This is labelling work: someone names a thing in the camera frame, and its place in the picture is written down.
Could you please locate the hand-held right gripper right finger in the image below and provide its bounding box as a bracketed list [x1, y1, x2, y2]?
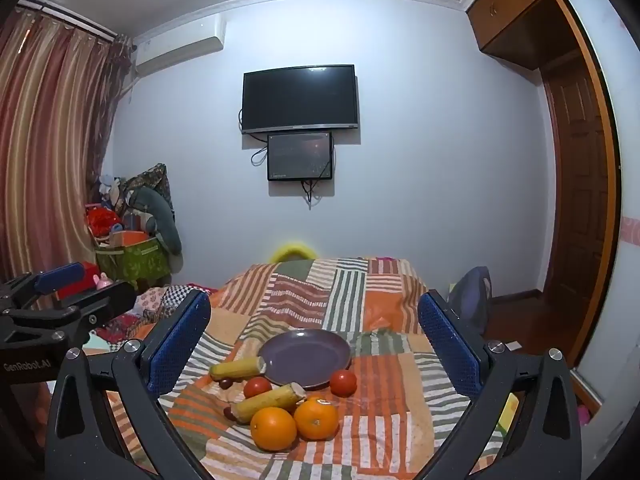
[417, 289, 586, 480]

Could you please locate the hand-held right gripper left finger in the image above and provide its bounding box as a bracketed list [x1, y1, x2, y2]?
[45, 289, 212, 480]

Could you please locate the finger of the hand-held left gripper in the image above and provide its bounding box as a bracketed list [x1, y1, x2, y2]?
[0, 261, 87, 311]
[50, 280, 137, 333]

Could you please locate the yellow corn cob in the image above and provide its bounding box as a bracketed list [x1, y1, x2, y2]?
[209, 356, 267, 381]
[234, 381, 307, 423]

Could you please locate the red tomato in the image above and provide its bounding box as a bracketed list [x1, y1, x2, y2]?
[243, 376, 273, 400]
[330, 369, 358, 397]

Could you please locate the large orange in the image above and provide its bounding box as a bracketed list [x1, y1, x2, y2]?
[293, 396, 340, 442]
[250, 406, 298, 452]

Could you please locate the purple round plate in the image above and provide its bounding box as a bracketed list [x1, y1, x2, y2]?
[259, 329, 352, 391]

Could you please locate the red box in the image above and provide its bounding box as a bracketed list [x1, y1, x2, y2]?
[52, 261, 101, 301]

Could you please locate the blue chair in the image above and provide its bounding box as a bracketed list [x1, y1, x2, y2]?
[450, 266, 493, 336]

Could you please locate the floral cloth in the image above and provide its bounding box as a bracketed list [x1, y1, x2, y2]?
[134, 282, 218, 322]

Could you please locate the orange cardboard box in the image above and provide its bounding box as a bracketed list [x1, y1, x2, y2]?
[110, 230, 151, 249]

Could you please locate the red plastic bag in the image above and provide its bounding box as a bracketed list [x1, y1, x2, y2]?
[86, 205, 123, 238]

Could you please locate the striped patchwork blanket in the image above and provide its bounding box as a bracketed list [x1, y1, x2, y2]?
[47, 256, 521, 480]

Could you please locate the striped red curtain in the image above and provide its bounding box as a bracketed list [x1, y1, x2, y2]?
[0, 7, 133, 306]

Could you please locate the dark patterned pillow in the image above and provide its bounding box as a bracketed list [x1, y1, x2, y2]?
[117, 162, 176, 221]

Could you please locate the brown wooden door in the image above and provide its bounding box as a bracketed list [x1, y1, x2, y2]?
[542, 67, 615, 311]

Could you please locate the white sliding wardrobe door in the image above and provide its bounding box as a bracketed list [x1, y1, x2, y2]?
[559, 0, 640, 413]

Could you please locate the white air conditioner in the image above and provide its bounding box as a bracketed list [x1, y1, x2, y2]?
[132, 15, 227, 78]

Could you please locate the wooden overhead cabinet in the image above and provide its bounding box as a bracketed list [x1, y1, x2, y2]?
[467, 0, 586, 68]

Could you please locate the black monitor cable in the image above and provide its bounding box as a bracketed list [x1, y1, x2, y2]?
[299, 179, 322, 211]

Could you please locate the small black wall monitor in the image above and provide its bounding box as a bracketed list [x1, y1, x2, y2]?
[266, 131, 335, 182]

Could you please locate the white curtain rail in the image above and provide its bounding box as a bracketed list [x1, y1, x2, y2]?
[15, 0, 133, 51]

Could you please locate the black wall television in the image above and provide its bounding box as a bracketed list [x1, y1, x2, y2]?
[241, 64, 360, 135]

